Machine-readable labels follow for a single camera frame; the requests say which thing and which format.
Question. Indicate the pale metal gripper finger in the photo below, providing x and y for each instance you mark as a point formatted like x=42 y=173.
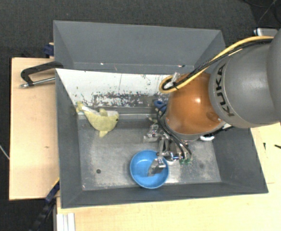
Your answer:
x=158 y=165
x=152 y=134

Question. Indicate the blue bowl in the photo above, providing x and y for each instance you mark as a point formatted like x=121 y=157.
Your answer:
x=140 y=170

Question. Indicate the grey metal bin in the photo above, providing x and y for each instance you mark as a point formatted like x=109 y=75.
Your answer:
x=111 y=153

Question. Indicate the yellow-green plush dolphin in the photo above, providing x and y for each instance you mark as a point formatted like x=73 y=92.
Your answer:
x=101 y=121

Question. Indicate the small black screw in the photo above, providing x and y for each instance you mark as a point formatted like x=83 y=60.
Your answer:
x=279 y=146

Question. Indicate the pale wood board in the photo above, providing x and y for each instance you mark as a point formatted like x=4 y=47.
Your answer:
x=34 y=129

